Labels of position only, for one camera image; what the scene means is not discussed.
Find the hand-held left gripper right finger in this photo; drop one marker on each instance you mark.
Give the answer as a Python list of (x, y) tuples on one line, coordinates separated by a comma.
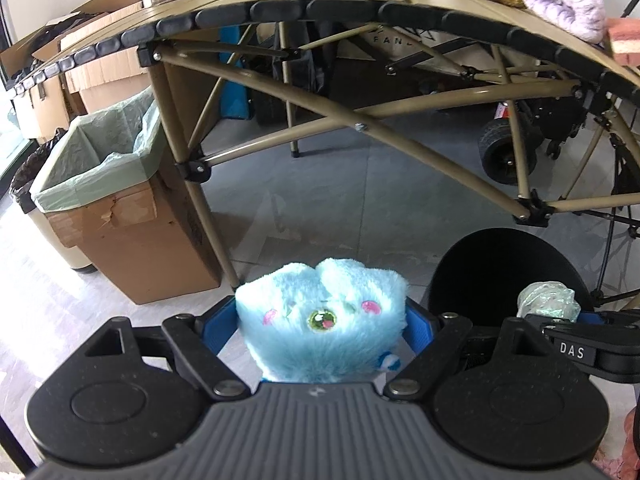
[(420, 330)]

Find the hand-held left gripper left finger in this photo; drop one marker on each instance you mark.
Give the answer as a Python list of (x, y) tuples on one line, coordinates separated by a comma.
[(220, 325)]

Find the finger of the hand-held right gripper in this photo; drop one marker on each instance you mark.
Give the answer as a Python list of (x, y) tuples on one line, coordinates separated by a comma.
[(555, 322)]

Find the large open cardboard box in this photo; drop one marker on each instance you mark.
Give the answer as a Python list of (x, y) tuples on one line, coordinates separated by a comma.
[(50, 110), (110, 75)]

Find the pink striped sponge block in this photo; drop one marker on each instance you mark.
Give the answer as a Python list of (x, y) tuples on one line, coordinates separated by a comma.
[(627, 42)]

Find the blue box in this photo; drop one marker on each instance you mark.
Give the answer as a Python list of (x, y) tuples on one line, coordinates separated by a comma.
[(234, 75)]

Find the light blue plush toy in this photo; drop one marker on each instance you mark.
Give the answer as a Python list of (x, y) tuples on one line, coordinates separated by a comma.
[(320, 310)]

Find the cardboard box with green liner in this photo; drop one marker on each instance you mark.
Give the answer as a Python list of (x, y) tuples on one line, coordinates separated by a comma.
[(140, 250)]

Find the green plastic bag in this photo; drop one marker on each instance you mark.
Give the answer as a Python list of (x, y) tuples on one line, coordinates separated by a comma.
[(547, 297)]

